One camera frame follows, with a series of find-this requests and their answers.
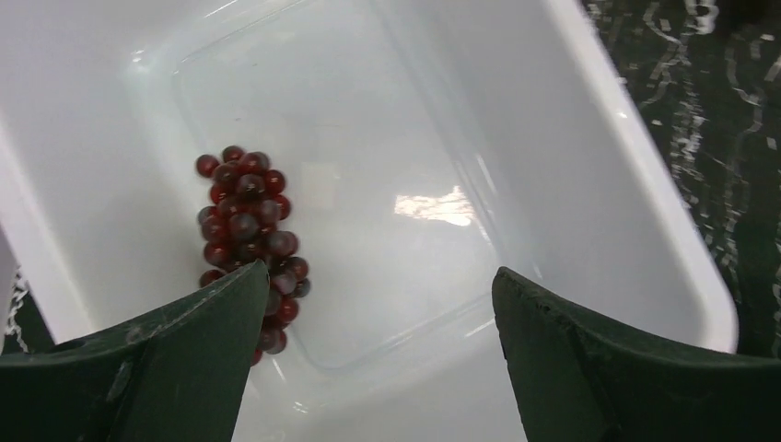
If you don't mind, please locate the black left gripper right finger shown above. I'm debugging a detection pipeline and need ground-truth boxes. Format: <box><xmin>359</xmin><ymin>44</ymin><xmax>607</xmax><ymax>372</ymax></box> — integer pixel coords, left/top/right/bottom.
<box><xmin>492</xmin><ymin>267</ymin><xmax>780</xmax><ymax>441</ymax></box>

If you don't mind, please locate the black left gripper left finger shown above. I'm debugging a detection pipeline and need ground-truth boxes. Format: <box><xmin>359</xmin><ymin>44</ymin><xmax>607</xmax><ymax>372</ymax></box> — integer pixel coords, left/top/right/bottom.
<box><xmin>1</xmin><ymin>262</ymin><xmax>269</xmax><ymax>441</ymax></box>

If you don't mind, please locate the dark red grape bunch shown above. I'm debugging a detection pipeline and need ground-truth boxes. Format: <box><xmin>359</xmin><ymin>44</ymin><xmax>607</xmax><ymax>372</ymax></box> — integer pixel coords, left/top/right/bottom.
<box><xmin>194</xmin><ymin>145</ymin><xmax>311</xmax><ymax>364</ymax></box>

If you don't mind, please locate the white plastic bin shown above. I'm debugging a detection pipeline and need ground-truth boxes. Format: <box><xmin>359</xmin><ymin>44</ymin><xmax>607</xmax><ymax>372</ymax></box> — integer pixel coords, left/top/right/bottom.
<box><xmin>1</xmin><ymin>1</ymin><xmax>738</xmax><ymax>441</ymax></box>

